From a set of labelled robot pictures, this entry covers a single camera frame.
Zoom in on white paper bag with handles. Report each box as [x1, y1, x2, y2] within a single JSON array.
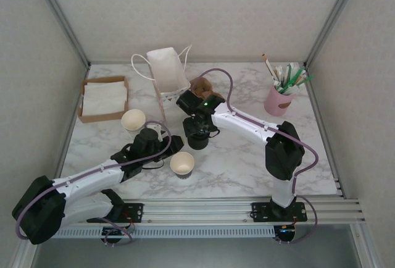
[[131, 44, 193, 124]]

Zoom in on aluminium frame post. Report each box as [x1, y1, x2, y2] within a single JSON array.
[[30, 0, 92, 68], [304, 0, 367, 68]]

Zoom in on stack of paper cups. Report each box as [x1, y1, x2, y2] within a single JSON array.
[[121, 109, 146, 138]]

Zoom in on white slotted cable duct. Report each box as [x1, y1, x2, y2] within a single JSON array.
[[39, 225, 276, 238]]

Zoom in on stack of black lids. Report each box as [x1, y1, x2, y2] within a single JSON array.
[[186, 133, 211, 151]]

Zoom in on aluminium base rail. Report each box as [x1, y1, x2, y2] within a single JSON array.
[[29, 199, 367, 226]]

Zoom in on white paper napkins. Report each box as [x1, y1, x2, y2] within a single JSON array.
[[82, 80, 128, 117]]

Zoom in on small controller circuit board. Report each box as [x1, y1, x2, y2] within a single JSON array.
[[101, 226, 130, 238], [275, 225, 296, 241]]

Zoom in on brown cardboard tray box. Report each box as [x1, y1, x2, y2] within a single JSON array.
[[80, 75, 130, 124]]

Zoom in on pink straw holder cup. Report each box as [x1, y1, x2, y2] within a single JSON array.
[[264, 83, 296, 117]]

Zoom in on white straw with brown tip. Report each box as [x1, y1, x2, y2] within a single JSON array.
[[262, 52, 278, 84]]

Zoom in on aluminium side rail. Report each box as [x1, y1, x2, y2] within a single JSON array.
[[304, 62, 346, 199], [46, 62, 92, 201]]

